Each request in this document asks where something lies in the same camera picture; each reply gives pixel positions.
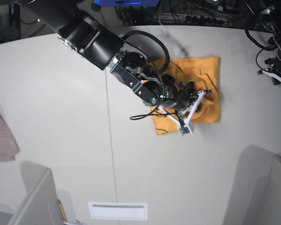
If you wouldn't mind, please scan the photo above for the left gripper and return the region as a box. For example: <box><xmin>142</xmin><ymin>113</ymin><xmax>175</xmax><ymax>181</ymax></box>
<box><xmin>257</xmin><ymin>7</ymin><xmax>281</xmax><ymax>85</ymax></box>

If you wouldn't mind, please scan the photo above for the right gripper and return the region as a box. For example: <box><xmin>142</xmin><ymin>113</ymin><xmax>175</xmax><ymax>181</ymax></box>
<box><xmin>109</xmin><ymin>51</ymin><xmax>212</xmax><ymax>136</ymax></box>

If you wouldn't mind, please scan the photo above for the orange T-shirt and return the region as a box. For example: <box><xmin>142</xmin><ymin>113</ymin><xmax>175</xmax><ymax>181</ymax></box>
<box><xmin>140</xmin><ymin>56</ymin><xmax>222</xmax><ymax>136</ymax></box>

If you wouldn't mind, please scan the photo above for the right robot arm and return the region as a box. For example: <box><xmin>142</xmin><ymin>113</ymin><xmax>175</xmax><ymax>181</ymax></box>
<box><xmin>17</xmin><ymin>0</ymin><xmax>212</xmax><ymax>135</ymax></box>

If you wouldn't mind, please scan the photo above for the grey partition panel right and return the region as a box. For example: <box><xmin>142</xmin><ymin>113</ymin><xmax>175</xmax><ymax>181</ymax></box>
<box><xmin>223</xmin><ymin>145</ymin><xmax>281</xmax><ymax>225</ymax></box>

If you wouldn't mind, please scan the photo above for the grey partition panel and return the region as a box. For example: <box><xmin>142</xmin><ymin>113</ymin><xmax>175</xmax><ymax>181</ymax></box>
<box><xmin>223</xmin><ymin>145</ymin><xmax>281</xmax><ymax>225</ymax></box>
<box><xmin>9</xmin><ymin>161</ymin><xmax>64</xmax><ymax>225</ymax></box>

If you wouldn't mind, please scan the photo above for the black power strip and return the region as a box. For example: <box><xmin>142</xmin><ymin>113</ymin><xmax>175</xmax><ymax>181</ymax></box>
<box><xmin>183</xmin><ymin>15</ymin><xmax>232</xmax><ymax>27</ymax></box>

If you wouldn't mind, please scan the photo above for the orange pencil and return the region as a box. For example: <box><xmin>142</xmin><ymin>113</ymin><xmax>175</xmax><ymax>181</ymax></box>
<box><xmin>59</xmin><ymin>203</ymin><xmax>67</xmax><ymax>222</ymax></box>

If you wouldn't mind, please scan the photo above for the blue purple base device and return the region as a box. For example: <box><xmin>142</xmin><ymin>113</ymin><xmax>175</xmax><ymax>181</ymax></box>
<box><xmin>94</xmin><ymin>0</ymin><xmax>159</xmax><ymax>7</ymax></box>

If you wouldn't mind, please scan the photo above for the grey partition panel left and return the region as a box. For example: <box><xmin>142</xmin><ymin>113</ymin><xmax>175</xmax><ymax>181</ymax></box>
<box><xmin>9</xmin><ymin>161</ymin><xmax>64</xmax><ymax>225</ymax></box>

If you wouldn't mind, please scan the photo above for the pink folded cloth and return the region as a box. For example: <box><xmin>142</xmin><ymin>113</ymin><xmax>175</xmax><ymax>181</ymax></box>
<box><xmin>0</xmin><ymin>115</ymin><xmax>20</xmax><ymax>162</ymax></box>

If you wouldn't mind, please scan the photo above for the white table cable slot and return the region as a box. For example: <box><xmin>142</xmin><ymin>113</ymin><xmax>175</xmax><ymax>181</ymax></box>
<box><xmin>88</xmin><ymin>202</ymin><xmax>148</xmax><ymax>220</ymax></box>

